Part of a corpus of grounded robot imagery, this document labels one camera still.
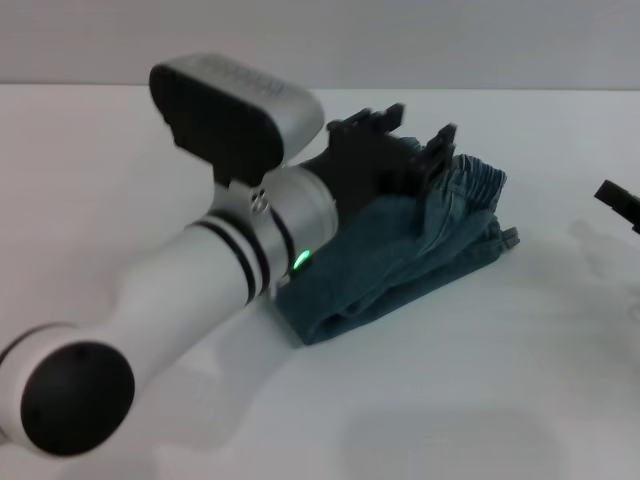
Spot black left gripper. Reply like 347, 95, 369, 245
302, 102, 460, 221

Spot blue denim shorts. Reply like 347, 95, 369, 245
273, 138, 522, 347

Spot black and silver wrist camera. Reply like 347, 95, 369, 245
148, 53, 326, 190

